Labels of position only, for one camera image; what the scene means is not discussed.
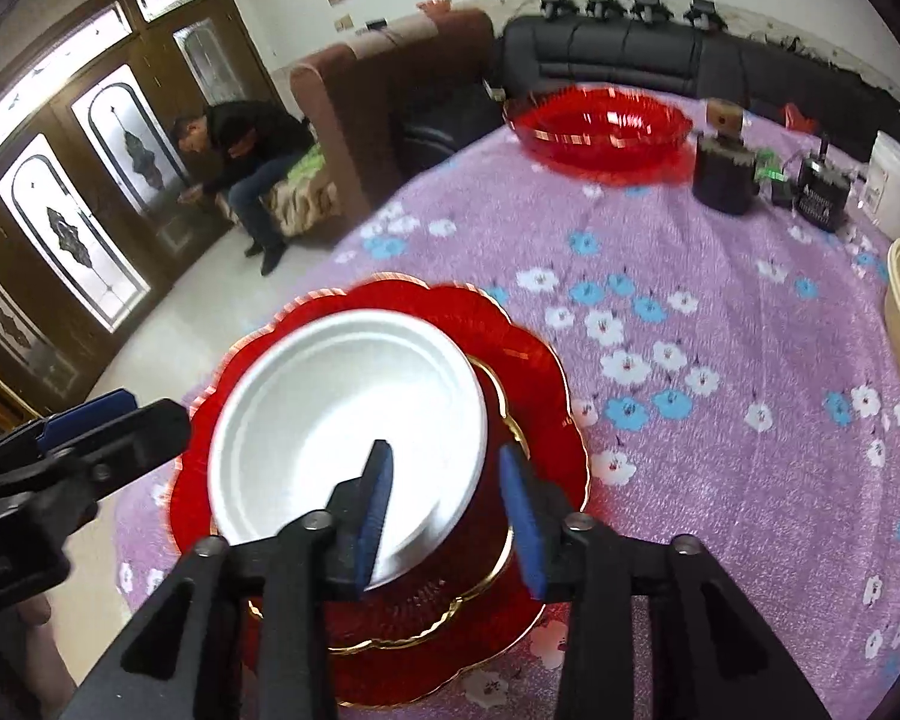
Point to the black cylindrical motor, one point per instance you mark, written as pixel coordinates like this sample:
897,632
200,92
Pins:
724,176

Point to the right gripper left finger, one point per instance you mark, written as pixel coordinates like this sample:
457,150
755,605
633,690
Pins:
180,656

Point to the brown sofa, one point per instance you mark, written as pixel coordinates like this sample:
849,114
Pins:
386,105

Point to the wooden glass door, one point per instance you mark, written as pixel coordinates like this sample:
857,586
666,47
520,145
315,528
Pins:
93,230

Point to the white plastic jar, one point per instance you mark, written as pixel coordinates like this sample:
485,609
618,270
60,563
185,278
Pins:
881,193

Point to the seated man in black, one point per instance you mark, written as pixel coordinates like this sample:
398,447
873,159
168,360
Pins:
258,143

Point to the black leather sofa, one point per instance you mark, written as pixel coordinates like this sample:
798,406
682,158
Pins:
534,55

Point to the small red gold-rimmed plate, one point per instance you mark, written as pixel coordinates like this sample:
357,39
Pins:
406,611

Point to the purple floral tablecloth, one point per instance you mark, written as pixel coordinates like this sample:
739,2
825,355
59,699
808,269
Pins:
731,374

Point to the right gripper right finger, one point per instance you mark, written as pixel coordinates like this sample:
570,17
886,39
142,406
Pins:
712,653

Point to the red glass bowl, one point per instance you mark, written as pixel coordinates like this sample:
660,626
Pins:
604,129

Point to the large red scalloped plate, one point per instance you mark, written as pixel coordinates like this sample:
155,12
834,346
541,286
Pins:
539,400

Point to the white bowl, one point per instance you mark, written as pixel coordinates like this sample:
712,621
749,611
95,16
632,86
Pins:
304,417

